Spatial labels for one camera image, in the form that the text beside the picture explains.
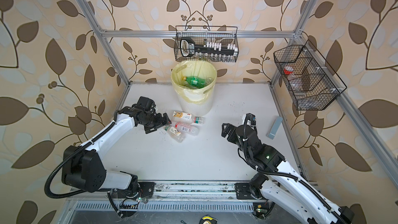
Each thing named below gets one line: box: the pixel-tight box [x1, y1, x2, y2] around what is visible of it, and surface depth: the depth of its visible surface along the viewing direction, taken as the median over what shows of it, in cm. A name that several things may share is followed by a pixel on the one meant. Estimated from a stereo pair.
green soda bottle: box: [181, 75, 206, 89], surface depth 101 cm
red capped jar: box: [283, 65, 294, 75], surface depth 84 cm
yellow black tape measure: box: [199, 215, 218, 224], surface depth 66 cm
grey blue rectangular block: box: [265, 116, 284, 140], surface depth 93 cm
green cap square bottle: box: [164, 125, 187, 144], surface depth 91 cm
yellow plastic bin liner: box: [170, 60, 218, 105], surface depth 94 cm
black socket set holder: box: [179, 37, 239, 58], surface depth 84 cm
